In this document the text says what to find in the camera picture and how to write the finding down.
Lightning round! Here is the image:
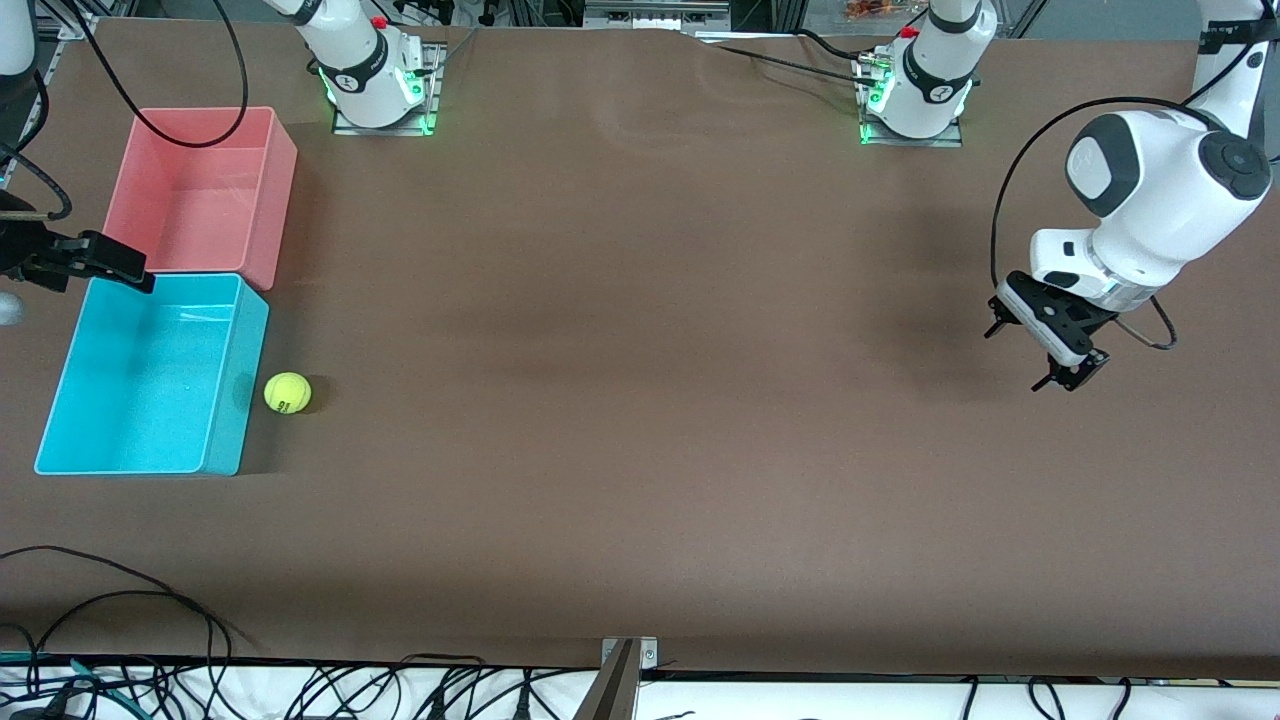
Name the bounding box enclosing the yellow-green tennis ball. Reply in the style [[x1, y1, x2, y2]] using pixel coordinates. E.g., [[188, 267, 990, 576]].
[[264, 372, 312, 416]]

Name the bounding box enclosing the pink plastic bin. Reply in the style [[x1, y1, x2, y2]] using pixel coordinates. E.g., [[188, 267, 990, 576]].
[[104, 106, 298, 292]]

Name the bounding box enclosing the blue plastic bin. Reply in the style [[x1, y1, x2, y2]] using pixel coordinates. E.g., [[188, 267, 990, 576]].
[[35, 273, 271, 477]]

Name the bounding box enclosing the brown table cover mat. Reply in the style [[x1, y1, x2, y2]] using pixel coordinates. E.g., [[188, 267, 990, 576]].
[[0, 18, 1280, 681]]

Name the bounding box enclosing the grey power strip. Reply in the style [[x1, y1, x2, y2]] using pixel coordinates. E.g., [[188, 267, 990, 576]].
[[583, 0, 732, 29]]

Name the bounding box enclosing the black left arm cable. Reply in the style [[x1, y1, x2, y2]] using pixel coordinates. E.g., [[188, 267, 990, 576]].
[[990, 96, 1216, 351]]

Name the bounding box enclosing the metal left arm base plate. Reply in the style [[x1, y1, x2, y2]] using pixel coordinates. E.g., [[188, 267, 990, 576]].
[[858, 55, 966, 148]]

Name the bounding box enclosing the aluminium frame profile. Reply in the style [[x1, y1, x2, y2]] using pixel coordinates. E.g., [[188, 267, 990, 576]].
[[20, 0, 101, 151]]

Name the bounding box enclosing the black right arm cable loop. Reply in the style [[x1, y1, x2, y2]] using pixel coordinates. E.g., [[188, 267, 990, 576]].
[[75, 0, 249, 148]]

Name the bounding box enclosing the thin black cable on mat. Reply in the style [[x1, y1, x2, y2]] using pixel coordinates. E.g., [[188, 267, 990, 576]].
[[30, 590, 251, 661], [0, 545, 236, 661]]

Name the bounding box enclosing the black base power cable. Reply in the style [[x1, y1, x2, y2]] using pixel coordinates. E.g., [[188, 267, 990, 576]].
[[715, 42, 886, 86], [795, 28, 881, 66]]

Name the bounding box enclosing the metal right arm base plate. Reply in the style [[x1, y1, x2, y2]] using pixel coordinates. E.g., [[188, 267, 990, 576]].
[[332, 42, 443, 136]]

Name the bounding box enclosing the teal cable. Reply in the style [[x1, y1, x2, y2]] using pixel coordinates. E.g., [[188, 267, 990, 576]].
[[0, 652, 136, 706]]

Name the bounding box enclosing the small metal bracket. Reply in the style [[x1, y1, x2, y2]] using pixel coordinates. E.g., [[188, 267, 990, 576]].
[[601, 637, 659, 669]]

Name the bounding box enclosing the grey camera stand pole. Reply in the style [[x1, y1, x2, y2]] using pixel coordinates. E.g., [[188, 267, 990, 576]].
[[572, 640, 641, 720]]

